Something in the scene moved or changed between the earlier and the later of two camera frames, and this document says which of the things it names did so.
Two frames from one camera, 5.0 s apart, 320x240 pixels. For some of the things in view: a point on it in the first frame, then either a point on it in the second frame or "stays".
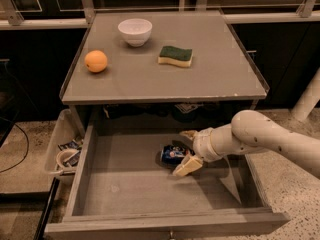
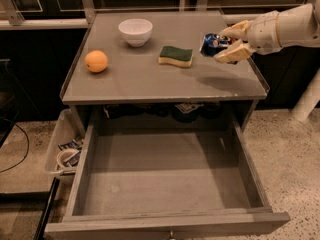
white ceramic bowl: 136,31 stays
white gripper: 202,145 → 264,32
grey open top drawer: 122,190 stays
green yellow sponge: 177,56 stays
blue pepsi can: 173,154 → 210,44
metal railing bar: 25,23 stays
